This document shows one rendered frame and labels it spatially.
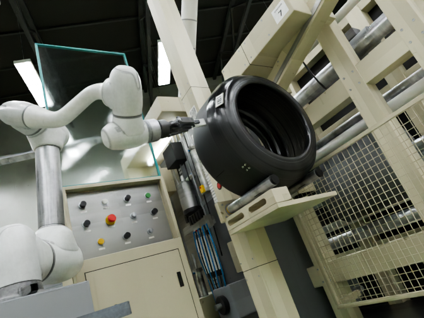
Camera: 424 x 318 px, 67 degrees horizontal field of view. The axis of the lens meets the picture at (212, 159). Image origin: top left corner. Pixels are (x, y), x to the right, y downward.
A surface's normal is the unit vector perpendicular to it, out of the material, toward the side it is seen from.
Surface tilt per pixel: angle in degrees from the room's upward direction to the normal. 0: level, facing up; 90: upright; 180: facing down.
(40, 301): 90
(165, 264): 90
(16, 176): 90
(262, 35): 90
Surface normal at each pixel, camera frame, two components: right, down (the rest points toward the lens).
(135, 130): 0.67, 0.22
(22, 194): 0.15, -0.41
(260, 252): 0.47, -0.47
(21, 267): 0.62, -0.52
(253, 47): -0.82, 0.07
